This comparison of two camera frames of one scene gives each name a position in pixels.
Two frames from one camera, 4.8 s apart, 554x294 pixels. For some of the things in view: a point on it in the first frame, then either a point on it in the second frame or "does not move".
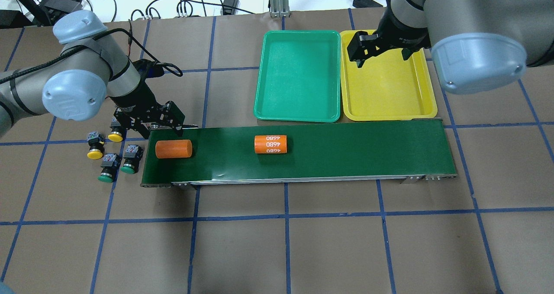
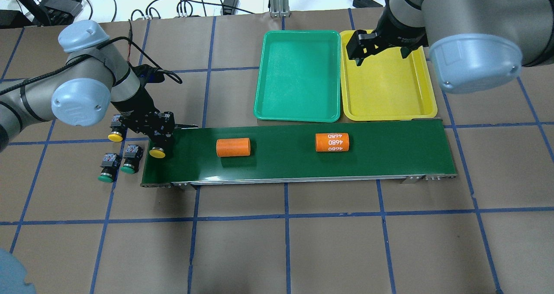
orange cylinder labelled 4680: [271, 144] to [332, 142]
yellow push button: [117, 131] does not move
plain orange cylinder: [173, 149] to [226, 147]
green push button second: [110, 164] does not move
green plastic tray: [298, 77] does not move
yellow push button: [96, 141] to [157, 152]
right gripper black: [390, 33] does not move
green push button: [133, 154] does not move
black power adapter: [361, 1] does not move
